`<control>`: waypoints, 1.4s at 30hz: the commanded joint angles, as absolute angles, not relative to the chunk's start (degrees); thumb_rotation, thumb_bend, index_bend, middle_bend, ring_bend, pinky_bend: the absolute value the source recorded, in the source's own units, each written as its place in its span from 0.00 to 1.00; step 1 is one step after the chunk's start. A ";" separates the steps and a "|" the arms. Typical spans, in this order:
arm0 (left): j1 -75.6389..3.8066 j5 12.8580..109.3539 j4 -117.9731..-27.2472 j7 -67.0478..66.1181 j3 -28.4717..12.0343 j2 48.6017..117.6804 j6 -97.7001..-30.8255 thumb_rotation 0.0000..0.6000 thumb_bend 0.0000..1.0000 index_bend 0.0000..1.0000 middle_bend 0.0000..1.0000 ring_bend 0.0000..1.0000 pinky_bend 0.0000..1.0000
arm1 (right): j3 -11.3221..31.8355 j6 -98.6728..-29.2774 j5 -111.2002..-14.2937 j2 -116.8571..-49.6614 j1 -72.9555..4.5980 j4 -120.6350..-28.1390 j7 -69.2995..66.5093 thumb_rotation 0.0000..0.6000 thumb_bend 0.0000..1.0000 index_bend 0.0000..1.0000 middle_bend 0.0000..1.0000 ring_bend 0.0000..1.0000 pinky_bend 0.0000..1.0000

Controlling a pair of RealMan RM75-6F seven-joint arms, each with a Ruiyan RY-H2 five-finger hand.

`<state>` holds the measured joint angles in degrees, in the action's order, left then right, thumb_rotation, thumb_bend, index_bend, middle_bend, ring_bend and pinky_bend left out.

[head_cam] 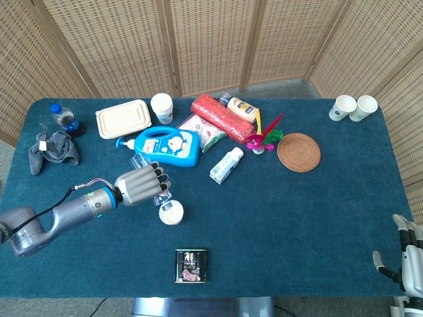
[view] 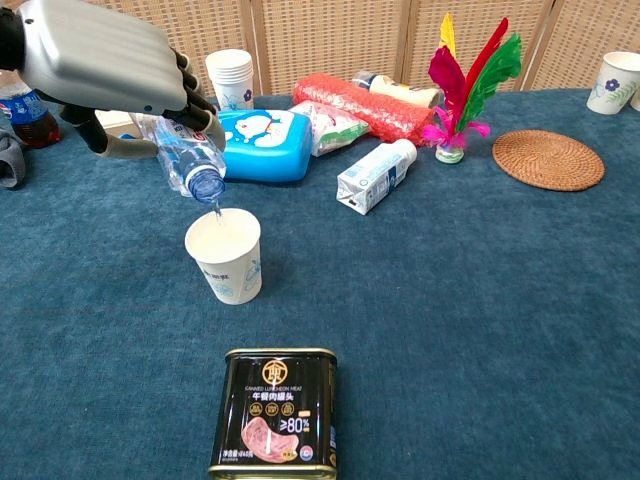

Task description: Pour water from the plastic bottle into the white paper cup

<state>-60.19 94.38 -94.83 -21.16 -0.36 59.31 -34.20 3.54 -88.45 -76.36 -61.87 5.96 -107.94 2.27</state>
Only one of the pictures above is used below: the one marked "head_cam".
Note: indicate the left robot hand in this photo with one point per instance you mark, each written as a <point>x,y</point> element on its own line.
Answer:
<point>138,186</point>

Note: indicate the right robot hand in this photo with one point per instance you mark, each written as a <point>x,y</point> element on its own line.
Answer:
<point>413,261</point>

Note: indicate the clear plastic water bottle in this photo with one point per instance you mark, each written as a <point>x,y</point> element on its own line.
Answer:
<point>140,160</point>

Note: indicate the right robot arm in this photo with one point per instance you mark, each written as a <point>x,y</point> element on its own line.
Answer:
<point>409,307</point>

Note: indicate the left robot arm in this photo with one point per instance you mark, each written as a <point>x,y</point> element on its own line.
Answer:
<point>76,208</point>

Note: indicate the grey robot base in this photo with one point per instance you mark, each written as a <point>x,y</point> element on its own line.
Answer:
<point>201,307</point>

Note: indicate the blue detergent pump bottle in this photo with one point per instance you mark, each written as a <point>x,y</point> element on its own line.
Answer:
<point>168,147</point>

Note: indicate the small white lotion bottle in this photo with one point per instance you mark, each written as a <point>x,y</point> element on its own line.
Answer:
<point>226,165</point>

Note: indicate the cola bottle blue cap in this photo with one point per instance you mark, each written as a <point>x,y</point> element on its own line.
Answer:
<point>67,120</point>

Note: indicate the cream mayonnaise bottle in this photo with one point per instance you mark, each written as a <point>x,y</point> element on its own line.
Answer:
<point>243,107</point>

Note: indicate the paper cup green print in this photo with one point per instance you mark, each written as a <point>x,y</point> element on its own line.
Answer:
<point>365,107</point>

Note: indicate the paper cup blue flower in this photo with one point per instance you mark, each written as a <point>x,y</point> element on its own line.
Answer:
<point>342,107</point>

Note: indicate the beige lunch box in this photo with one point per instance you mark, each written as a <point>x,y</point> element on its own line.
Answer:
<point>122,119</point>

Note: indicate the pink white snack bag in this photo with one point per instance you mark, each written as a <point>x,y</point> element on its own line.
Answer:
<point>206,132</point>

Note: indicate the grey cloth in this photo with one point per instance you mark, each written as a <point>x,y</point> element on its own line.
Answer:
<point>56,150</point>

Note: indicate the black luncheon meat can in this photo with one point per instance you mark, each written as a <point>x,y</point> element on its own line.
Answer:
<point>191,265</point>

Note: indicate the red bubble wrap roll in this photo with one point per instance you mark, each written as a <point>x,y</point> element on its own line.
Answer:
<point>221,115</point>

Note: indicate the colourful feather shuttlecock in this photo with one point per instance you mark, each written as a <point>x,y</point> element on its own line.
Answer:
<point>257,142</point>

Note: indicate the blue tablecloth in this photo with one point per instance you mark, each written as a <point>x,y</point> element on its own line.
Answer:
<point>281,224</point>

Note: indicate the wicker folding screen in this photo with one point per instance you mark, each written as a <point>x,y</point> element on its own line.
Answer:
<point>115,43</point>

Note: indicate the round woven rattan coaster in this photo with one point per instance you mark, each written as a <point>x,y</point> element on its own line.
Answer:
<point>299,152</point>

